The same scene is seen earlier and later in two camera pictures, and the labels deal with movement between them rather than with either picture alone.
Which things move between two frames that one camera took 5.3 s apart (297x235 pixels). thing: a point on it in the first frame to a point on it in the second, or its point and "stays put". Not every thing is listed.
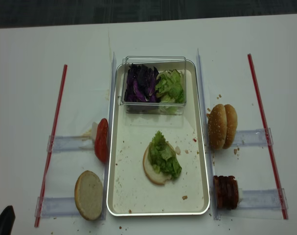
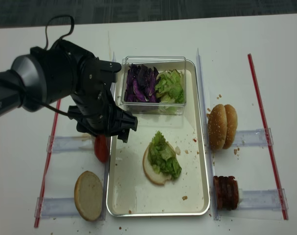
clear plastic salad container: x=153 y=85 stays put
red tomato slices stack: x=101 y=139 stays put
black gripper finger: x=4 y=224 to x=124 y=135
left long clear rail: x=107 y=170 stays put
